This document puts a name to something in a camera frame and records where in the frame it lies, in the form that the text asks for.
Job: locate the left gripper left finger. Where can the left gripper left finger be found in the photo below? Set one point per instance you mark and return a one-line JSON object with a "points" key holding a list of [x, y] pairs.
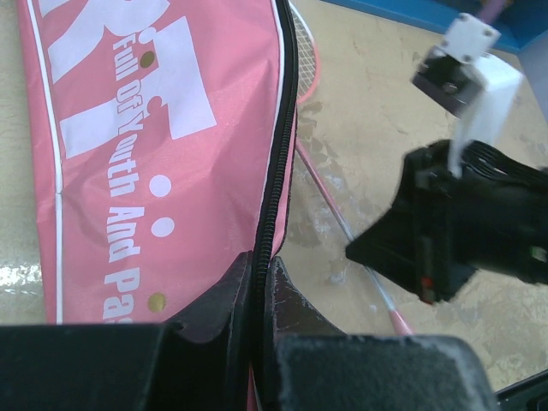
{"points": [[196, 360]]}

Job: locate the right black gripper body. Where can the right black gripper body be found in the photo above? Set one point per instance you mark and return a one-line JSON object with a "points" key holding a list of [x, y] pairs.
{"points": [[440, 229]]}

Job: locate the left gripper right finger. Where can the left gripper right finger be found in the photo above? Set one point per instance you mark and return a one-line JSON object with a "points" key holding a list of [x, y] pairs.
{"points": [[309, 364]]}

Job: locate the pink racket bag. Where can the pink racket bag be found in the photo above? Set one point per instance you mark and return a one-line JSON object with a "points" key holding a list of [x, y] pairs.
{"points": [[163, 138]]}

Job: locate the pink badminton racket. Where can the pink badminton racket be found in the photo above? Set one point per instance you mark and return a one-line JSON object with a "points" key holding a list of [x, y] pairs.
{"points": [[308, 80]]}

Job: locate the blue shelf unit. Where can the blue shelf unit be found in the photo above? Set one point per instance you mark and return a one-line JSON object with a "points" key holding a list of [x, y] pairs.
{"points": [[520, 24]]}

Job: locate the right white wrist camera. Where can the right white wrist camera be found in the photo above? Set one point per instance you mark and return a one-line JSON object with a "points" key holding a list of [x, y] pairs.
{"points": [[473, 85]]}

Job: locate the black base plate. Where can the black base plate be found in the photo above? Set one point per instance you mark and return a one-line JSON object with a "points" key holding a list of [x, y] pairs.
{"points": [[530, 394]]}

